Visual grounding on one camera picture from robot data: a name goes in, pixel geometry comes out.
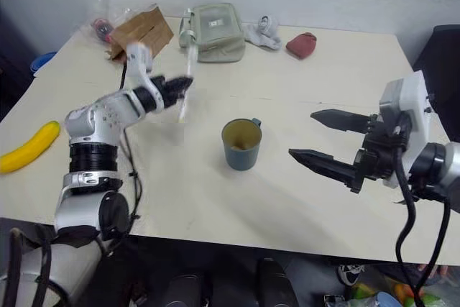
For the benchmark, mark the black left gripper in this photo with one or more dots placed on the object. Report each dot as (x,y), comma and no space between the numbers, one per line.
(166,93)

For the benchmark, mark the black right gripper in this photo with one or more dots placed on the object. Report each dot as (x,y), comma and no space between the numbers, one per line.
(381,149)

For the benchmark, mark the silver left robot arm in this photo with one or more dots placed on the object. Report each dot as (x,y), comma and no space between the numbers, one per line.
(93,123)

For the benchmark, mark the blue-grey plastic mug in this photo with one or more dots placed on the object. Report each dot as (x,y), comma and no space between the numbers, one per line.
(242,150)

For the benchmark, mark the grey-green lunch box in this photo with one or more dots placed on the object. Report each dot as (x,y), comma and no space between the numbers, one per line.
(219,34)

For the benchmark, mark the brown cardboard box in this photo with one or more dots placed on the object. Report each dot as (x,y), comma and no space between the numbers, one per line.
(143,30)

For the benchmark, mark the red round item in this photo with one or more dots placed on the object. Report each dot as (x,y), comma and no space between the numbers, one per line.
(102,28)

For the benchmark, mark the white grey sock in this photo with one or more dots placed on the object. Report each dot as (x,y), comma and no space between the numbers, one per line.
(264,34)

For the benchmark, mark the red cloth pouch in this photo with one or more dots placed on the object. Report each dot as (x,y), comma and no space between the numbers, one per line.
(301,45)

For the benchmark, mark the clear plastic bag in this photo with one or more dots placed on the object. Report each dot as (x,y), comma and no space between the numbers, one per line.
(104,12)

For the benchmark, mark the black white sneaker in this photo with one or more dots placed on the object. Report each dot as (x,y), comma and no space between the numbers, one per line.
(350,274)

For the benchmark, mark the black chair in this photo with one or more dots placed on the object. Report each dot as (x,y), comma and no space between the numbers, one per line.
(440,62)

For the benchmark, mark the blue plate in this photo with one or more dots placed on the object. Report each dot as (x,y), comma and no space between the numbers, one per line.
(41,60)

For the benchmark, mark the dark rounded shape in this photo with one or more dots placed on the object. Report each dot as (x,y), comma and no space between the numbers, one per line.
(187,290)
(275,285)

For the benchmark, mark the yellow banana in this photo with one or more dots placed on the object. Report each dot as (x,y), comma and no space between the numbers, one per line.
(32,145)

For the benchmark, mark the colourful toy pile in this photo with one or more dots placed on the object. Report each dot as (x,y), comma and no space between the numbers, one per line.
(391,296)

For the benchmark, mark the silver robot torso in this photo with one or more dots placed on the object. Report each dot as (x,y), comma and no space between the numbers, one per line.
(25,271)

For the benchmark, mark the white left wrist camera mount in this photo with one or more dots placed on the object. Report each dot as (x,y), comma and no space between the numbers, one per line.
(136,59)

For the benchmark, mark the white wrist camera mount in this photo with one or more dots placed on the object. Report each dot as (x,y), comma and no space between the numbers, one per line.
(413,102)
(136,59)

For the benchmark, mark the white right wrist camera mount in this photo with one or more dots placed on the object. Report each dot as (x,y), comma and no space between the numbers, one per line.
(413,102)

